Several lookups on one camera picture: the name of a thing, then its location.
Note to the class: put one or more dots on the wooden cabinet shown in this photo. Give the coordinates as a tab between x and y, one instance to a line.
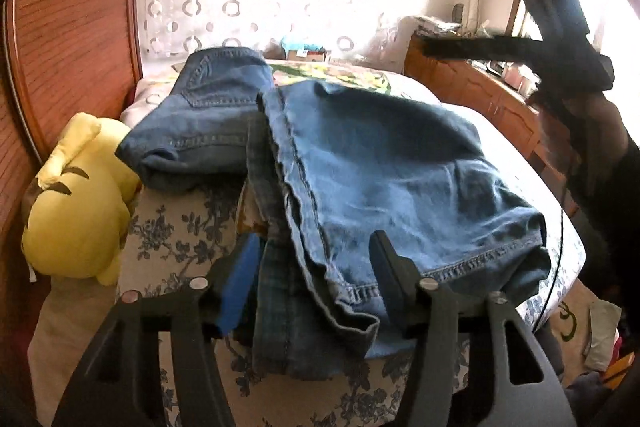
465	82

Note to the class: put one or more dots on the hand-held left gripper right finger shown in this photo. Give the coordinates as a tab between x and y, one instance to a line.
387	292

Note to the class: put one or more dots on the flower print blanket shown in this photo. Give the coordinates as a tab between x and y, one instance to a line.
360	79

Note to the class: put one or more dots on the yellow plush toy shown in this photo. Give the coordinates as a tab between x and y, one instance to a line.
75	217

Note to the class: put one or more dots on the person's right hand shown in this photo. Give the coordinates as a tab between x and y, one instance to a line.
590	122

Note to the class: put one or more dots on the cardboard box with blue items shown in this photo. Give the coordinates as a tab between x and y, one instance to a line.
305	52

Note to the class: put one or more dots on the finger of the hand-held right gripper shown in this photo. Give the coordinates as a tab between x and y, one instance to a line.
475	47

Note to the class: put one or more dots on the wooden headboard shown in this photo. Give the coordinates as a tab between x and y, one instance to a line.
75	32

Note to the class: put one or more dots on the white blue floral quilt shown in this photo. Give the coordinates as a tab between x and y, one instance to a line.
170	232

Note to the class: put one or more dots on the beige cloth bag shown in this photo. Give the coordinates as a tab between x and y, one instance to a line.
600	332

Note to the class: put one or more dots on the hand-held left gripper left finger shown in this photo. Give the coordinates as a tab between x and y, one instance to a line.
240	279

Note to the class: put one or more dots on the person's right forearm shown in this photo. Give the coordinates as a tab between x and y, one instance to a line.
610	217

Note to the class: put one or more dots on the beige bed sheet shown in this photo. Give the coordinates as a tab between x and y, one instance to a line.
65	337

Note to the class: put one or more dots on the blue denim pants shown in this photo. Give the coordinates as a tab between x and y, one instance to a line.
375	167

